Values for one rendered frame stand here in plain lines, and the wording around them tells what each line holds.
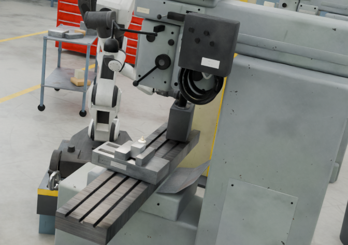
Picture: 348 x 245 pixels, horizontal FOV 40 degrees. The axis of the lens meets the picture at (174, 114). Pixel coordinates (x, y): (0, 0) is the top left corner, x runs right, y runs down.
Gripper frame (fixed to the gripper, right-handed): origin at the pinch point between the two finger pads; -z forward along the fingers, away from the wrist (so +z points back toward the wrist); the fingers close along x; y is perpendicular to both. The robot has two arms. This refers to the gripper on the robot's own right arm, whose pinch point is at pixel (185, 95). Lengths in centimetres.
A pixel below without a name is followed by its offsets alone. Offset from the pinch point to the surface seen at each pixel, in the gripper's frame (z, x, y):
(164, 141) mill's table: 0.3, -21.0, 23.2
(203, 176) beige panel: 15, 121, 111
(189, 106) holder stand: -7.0, -9.0, 3.4
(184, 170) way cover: -19.5, -35.3, 29.3
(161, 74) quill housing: -8, -58, -26
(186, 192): -28, -51, 32
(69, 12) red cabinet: 355, 374, 48
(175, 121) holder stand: -2.7, -15.9, 11.9
